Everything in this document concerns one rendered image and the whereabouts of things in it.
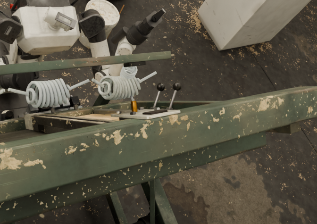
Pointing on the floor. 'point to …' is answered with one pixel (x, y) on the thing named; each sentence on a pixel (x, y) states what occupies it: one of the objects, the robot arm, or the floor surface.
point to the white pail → (110, 12)
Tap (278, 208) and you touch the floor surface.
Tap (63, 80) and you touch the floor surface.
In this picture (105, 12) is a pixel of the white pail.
